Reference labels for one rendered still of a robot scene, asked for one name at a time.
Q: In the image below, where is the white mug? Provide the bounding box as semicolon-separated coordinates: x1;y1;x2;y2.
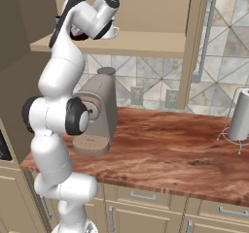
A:
102;24;121;40

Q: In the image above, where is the dark red mug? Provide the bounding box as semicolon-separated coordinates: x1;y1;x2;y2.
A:
71;25;90;42

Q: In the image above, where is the beige cabinet door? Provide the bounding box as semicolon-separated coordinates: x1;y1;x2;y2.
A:
176;0;209;111

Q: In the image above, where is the beige tall cabinet with oven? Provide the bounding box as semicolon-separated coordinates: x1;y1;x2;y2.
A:
0;0;56;233

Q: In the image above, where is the grey-brown coffee machine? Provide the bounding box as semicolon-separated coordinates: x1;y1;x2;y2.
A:
71;66;119;157

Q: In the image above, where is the beige drawer front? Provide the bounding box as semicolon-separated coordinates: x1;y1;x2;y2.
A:
116;184;172;211
196;198;249;225

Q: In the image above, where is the white paper towel roll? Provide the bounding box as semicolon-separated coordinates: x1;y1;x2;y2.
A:
227;87;249;142

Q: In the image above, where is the grey wall outlet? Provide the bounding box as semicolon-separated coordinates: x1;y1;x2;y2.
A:
164;88;180;110
129;85;145;106

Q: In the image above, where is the grey drawer handle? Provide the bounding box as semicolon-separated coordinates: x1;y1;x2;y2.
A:
129;190;157;203
218;205;249;219

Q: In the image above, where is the beige open wall cabinet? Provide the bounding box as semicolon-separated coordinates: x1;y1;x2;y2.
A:
29;0;196;60

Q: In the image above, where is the grey cabinet door handle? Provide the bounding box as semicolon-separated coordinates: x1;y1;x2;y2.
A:
194;0;218;77

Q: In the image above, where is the grey cupboard door handle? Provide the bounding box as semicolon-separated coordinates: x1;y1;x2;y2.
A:
108;205;116;233
41;196;53;220
185;219;195;233

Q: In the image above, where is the wire paper towel holder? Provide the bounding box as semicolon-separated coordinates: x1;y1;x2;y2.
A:
216;85;249;155

